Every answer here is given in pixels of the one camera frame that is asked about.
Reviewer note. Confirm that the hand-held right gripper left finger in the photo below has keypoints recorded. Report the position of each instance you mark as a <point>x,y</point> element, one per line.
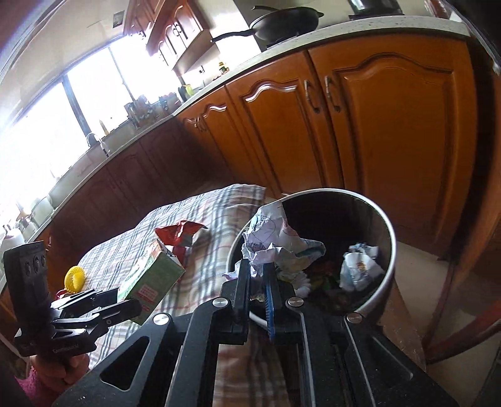
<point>243,289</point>

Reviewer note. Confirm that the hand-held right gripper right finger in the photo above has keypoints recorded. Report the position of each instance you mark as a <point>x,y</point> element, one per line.
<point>270,305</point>

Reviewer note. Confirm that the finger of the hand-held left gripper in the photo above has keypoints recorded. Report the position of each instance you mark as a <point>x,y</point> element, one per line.
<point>86,297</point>
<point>113,313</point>

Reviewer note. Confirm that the paper carton box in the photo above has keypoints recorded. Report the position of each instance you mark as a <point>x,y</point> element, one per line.
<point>152,278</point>

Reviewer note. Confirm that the paper ball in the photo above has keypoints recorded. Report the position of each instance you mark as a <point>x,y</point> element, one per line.
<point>270,242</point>

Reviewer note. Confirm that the green snack packet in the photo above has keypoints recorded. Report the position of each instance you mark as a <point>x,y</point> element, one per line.
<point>327,281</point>

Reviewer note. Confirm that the white food wrapper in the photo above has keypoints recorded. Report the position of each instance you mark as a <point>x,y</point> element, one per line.
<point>360,268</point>

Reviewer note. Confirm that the white round trash bin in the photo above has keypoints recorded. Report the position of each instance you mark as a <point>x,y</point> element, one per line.
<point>375,274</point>

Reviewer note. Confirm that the person's left hand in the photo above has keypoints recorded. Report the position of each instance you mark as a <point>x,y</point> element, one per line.
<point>58,371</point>

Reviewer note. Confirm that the yellow foam fruit net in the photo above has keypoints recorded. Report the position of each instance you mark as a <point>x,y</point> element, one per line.
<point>74,278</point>

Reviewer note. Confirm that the red snack packet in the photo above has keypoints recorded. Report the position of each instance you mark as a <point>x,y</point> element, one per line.
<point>178,234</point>

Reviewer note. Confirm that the plaid tablecloth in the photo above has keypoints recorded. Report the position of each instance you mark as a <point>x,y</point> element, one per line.
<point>203,211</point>

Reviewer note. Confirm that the sink faucet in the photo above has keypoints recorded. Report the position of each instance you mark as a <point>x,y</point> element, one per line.
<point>98,143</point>

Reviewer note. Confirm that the kitchen window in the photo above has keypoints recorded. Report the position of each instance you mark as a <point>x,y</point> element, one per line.
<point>51,129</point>

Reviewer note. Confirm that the yellow bottle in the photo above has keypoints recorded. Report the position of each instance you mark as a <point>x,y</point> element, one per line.
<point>103,127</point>

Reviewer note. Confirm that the wooden chair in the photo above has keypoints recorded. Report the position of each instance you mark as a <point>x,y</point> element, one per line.
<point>465,328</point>

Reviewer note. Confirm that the dish rack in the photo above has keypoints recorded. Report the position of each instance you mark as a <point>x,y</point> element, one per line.
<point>152,111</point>

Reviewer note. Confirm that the wooden lower cabinets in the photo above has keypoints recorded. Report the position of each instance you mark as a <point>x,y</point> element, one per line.
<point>372,129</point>

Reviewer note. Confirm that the wooden cabinets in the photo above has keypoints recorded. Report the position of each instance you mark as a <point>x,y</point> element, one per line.
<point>372,129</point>
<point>172,35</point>

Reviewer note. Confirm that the row of condiment bottles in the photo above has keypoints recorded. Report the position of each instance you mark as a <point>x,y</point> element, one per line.
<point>223,68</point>

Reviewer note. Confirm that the wooden upper cabinets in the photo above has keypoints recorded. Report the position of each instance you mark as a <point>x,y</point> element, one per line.
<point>172,35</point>

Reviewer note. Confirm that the black wok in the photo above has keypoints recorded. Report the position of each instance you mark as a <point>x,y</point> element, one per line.
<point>285,23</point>

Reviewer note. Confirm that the steel cooking pot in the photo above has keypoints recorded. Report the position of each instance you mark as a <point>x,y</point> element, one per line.
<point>372,6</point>

